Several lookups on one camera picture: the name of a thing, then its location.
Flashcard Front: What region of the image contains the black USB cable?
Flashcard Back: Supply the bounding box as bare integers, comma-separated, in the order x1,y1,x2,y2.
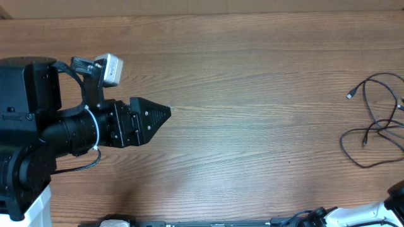
346,72,404,152

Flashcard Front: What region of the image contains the thin black cable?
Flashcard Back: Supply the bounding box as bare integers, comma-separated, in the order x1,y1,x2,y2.
339,118,404,169

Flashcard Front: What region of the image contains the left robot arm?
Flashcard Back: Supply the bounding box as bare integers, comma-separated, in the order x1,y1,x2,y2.
1,54,171,226

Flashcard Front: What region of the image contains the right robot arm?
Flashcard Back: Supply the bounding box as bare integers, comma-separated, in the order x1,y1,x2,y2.
298,181,403,227

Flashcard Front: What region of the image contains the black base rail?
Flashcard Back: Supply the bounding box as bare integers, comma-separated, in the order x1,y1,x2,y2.
78,214,305,227

